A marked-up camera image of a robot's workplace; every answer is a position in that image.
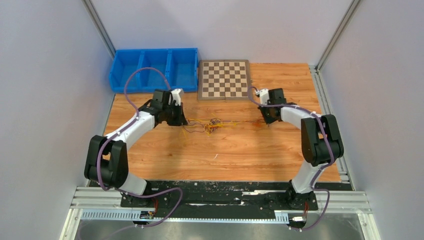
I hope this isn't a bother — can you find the wire bundle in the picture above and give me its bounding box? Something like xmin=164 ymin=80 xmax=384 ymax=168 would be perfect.
xmin=180 ymin=117 xmax=269 ymax=141

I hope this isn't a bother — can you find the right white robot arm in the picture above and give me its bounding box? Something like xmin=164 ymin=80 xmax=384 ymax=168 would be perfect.
xmin=254 ymin=88 xmax=344 ymax=209

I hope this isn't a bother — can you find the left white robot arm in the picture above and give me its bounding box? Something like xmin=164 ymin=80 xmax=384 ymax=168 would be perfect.
xmin=83 ymin=88 xmax=188 ymax=207

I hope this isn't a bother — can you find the blue three-compartment bin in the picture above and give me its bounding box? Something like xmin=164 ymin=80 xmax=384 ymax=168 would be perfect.
xmin=108 ymin=48 xmax=199 ymax=94

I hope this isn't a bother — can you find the wooden chessboard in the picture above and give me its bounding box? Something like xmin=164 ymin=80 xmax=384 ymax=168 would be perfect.
xmin=197 ymin=59 xmax=252 ymax=101

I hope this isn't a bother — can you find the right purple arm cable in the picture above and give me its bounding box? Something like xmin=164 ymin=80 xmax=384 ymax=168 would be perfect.
xmin=247 ymin=86 xmax=331 ymax=232

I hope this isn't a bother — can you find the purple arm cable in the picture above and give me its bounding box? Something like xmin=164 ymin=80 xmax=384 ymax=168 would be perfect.
xmin=76 ymin=66 xmax=184 ymax=240
xmin=247 ymin=86 xmax=331 ymax=232

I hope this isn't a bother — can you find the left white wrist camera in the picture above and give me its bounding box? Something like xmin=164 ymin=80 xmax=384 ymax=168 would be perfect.
xmin=169 ymin=88 xmax=184 ymax=106

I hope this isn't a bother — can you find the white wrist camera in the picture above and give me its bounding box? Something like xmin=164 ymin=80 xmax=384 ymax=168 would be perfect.
xmin=169 ymin=88 xmax=184 ymax=106
xmin=256 ymin=88 xmax=270 ymax=105

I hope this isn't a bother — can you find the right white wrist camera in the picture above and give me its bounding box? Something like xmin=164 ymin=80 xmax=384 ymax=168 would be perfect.
xmin=256 ymin=88 xmax=270 ymax=105

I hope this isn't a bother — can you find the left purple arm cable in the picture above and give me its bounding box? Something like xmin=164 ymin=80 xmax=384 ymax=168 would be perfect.
xmin=76 ymin=66 xmax=184 ymax=240

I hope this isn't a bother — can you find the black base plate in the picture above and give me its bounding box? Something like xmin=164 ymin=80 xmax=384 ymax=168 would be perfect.
xmin=88 ymin=178 xmax=353 ymax=220

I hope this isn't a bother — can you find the white slotted cable duct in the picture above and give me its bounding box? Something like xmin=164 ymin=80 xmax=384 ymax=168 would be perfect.
xmin=80 ymin=209 xmax=289 ymax=224

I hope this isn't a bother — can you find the aluminium frame rail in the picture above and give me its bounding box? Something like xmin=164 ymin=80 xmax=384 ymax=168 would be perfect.
xmin=60 ymin=181 xmax=380 ymax=240

